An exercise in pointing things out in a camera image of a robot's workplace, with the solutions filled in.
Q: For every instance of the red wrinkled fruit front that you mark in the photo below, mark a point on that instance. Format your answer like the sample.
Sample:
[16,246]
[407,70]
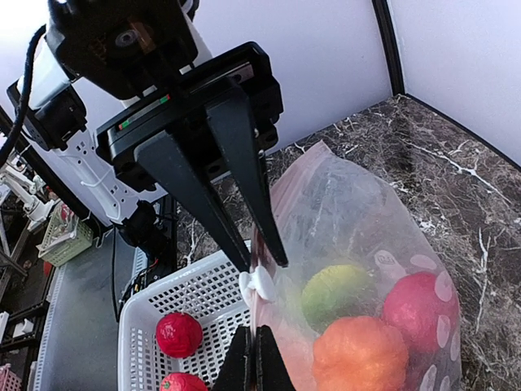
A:
[178,335]

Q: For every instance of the yellow lemon toy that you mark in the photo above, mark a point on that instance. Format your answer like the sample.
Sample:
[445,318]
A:
[335,292]

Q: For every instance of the red tomato fruit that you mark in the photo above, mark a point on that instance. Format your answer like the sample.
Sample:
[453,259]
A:
[180,381]

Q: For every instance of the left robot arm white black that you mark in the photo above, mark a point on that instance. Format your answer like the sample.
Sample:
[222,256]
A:
[127,99]

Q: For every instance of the white perforated plastic basket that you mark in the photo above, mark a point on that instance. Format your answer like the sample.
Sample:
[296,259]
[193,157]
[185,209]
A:
[208,290]

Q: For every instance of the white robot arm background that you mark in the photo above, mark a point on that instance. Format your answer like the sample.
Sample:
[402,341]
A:
[30,192]

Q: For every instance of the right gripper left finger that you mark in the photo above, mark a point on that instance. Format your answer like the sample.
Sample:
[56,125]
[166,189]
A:
[235,372]

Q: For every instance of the right black frame post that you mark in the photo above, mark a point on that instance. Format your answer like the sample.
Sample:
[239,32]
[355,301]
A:
[390,46]

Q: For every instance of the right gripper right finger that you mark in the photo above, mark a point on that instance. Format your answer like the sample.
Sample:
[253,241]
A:
[271,373]

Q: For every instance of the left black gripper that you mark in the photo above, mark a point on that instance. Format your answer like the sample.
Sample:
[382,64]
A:
[161,157]

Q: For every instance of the red wrinkled fruit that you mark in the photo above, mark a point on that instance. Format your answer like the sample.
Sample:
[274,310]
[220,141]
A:
[178,335]
[424,307]

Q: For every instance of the orange pumpkin toy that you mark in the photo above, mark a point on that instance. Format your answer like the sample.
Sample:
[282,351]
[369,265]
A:
[360,353]

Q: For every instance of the clear zip top bag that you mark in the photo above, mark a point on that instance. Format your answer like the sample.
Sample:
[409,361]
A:
[330,211]

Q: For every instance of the green plastic basket background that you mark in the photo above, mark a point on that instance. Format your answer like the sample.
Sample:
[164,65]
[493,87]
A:
[66,237]

